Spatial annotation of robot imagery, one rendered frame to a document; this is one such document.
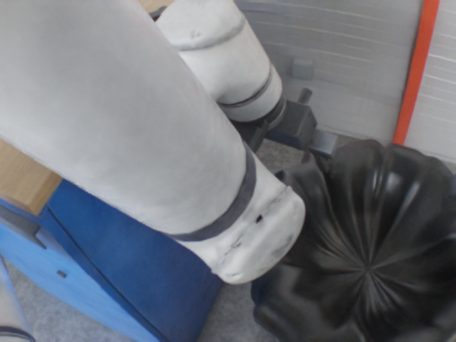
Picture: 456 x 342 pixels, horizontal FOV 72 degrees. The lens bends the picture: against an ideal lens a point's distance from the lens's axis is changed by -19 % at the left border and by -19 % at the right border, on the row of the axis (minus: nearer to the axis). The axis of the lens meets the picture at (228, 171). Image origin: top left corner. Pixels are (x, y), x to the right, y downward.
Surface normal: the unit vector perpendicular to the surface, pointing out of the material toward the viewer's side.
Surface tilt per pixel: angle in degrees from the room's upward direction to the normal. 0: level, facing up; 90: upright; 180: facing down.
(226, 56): 88
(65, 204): 90
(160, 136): 87
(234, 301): 0
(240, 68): 93
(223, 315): 0
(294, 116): 25
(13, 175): 0
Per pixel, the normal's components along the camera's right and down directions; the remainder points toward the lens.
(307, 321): 0.07, -0.68
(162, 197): 0.29, 0.81
